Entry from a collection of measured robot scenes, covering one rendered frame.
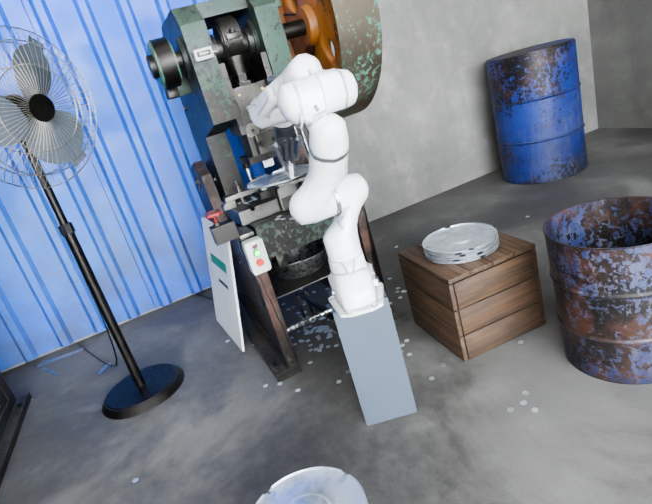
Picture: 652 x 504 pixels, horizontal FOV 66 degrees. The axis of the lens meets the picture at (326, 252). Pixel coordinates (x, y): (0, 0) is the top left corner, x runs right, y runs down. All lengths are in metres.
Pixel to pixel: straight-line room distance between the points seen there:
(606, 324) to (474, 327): 0.46
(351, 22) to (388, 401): 1.34
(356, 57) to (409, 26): 1.96
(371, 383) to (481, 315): 0.51
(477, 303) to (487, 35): 2.80
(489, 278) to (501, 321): 0.19
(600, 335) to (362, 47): 1.28
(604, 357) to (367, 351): 0.74
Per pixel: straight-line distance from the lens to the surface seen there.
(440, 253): 1.95
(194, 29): 2.10
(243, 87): 2.16
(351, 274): 1.56
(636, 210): 2.01
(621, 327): 1.75
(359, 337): 1.63
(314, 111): 1.35
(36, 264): 3.41
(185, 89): 2.30
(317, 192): 1.45
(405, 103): 3.90
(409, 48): 3.95
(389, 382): 1.74
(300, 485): 1.38
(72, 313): 3.48
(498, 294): 1.98
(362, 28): 2.02
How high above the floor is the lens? 1.15
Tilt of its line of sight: 20 degrees down
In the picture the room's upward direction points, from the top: 16 degrees counter-clockwise
